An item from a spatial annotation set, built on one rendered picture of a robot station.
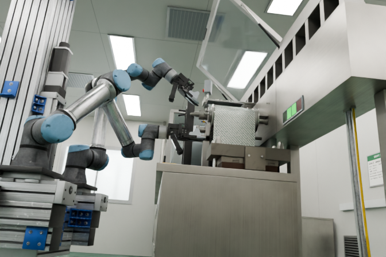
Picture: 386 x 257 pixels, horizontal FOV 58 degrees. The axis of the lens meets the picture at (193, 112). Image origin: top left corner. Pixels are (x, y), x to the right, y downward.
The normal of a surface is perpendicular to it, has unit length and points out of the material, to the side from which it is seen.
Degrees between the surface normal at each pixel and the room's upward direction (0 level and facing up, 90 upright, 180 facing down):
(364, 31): 90
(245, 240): 90
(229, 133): 90
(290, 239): 90
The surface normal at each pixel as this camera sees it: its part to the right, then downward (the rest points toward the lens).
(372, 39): 0.11, -0.31
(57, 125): 0.70, -0.09
